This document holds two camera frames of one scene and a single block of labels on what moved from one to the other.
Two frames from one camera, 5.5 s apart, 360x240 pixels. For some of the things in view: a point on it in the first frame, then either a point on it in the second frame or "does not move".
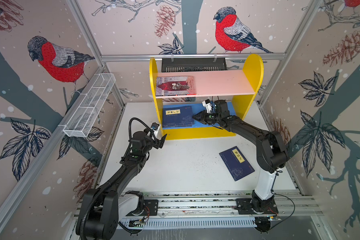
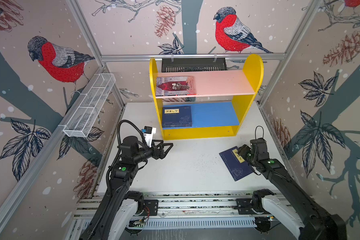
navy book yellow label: [177, 116] does not move
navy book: [237, 164] does not move
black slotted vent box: [183, 64] does not move
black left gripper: [159, 143] to [161, 154]
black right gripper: [203, 114] to [243, 149]
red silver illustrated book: [177, 85] does not move
